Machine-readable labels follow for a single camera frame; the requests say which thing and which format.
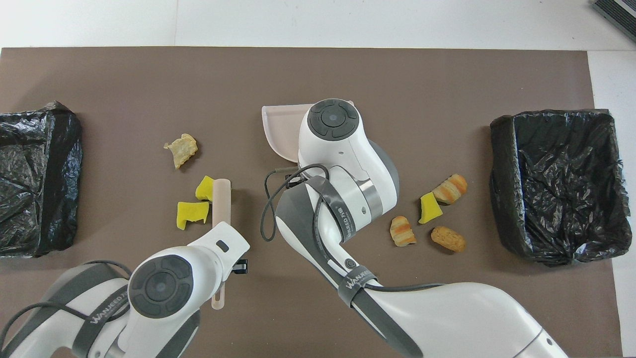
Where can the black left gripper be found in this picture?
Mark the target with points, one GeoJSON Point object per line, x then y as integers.
{"type": "Point", "coordinates": [240, 267]}

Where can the torn croissant pastry piece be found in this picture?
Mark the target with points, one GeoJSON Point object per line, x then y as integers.
{"type": "Point", "coordinates": [183, 148]}

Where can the beige plastic dustpan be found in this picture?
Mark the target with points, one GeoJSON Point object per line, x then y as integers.
{"type": "Point", "coordinates": [280, 129]}

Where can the short striped croissant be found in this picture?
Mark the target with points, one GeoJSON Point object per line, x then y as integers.
{"type": "Point", "coordinates": [402, 231]}

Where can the small yellow sponge piece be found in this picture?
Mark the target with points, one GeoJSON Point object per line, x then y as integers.
{"type": "Point", "coordinates": [430, 209]}

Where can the brown bread roll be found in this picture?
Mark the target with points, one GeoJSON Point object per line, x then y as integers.
{"type": "Point", "coordinates": [448, 238]}

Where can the long striped croissant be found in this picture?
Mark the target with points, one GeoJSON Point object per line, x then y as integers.
{"type": "Point", "coordinates": [451, 188]}

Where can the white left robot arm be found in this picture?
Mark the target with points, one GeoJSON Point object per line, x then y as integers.
{"type": "Point", "coordinates": [164, 288]}

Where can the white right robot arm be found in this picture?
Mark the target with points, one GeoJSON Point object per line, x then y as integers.
{"type": "Point", "coordinates": [343, 149]}

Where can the black bag-lined bin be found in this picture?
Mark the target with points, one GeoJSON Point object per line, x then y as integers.
{"type": "Point", "coordinates": [546, 149]}
{"type": "Point", "coordinates": [39, 174]}

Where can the brown paper table mat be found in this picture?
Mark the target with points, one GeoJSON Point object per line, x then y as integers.
{"type": "Point", "coordinates": [149, 99]}

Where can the dark grey ribbed device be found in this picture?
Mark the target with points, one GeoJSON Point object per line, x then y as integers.
{"type": "Point", "coordinates": [621, 12]}

